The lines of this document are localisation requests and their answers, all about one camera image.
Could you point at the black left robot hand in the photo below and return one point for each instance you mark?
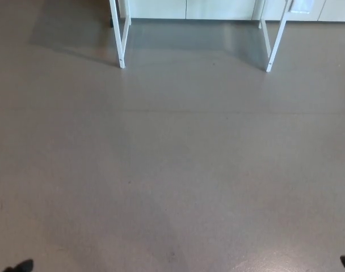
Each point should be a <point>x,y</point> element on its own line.
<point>23,266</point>

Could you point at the white desk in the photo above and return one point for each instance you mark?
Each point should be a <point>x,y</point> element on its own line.
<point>118,42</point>

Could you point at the white hanging cloth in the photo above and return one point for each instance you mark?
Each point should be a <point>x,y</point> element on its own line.
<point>301,5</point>

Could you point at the white cabinet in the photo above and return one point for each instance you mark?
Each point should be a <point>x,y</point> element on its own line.
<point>218,8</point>

